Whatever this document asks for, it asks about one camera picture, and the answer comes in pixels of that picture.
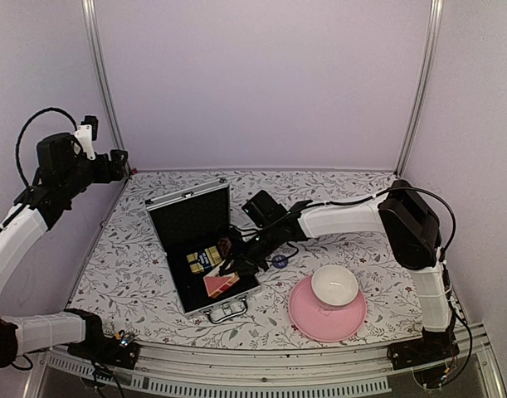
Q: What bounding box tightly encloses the aluminium frame post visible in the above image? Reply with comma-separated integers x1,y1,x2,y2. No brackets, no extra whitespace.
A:
395,0,444,177
80,0,133,177

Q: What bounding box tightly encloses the blue dealer button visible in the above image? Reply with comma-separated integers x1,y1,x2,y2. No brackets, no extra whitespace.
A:
271,255,289,269

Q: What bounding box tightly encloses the pink plate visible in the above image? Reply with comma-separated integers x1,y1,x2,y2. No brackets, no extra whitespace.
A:
288,276,367,342

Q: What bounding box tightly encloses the left aluminium frame post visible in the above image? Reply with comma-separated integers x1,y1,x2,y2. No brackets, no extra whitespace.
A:
80,0,133,177

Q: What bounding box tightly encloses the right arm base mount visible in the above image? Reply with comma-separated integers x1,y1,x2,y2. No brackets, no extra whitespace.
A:
387,338,460,370

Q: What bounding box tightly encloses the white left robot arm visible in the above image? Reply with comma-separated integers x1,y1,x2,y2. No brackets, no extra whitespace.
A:
0,133,128,368

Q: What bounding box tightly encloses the aluminium poker case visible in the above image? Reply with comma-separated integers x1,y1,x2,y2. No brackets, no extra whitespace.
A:
145,178,261,324

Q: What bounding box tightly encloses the front aluminium rail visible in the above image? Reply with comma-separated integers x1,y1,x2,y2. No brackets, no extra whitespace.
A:
24,317,507,397

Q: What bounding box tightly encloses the pink card deck box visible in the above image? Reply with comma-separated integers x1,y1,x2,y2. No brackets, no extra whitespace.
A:
203,268,240,299

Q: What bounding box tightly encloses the white bowl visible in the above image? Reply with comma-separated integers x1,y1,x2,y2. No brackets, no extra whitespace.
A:
310,265,359,310

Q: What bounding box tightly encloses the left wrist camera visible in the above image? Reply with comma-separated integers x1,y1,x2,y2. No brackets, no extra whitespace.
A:
74,115,99,161

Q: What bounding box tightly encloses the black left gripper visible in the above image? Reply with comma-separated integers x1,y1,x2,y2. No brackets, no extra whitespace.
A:
62,148,128,197

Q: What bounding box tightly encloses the blue gold card deck box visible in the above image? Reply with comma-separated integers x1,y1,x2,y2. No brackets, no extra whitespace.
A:
187,245,222,274

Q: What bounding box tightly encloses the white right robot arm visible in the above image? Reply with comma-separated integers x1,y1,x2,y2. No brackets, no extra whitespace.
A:
219,180,456,362

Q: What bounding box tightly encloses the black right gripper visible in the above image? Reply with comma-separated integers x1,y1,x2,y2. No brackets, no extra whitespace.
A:
219,224,280,279

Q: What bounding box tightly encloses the right aluminium frame post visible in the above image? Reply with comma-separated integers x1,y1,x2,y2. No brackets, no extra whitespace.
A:
395,0,444,177

